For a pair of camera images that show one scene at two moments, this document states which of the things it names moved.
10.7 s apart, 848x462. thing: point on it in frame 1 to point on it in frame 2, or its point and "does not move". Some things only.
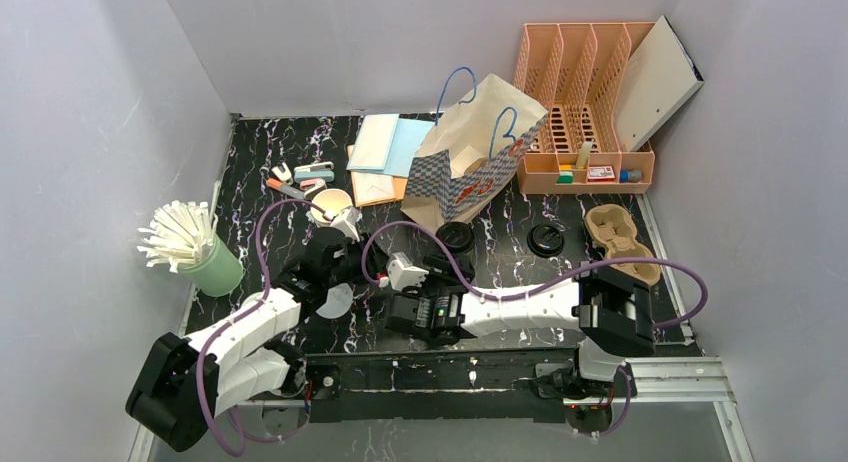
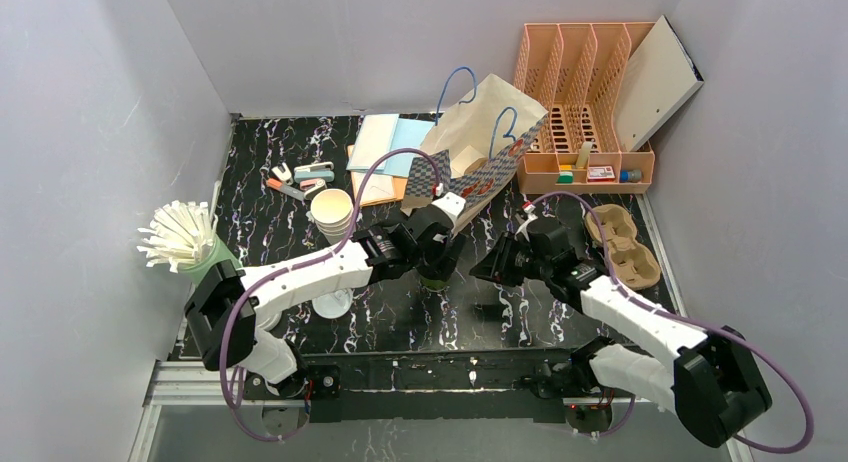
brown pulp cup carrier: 616,230 does not move
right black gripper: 448,267 to 496,265
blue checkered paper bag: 464,159 does not move
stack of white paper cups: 331,200 does not move
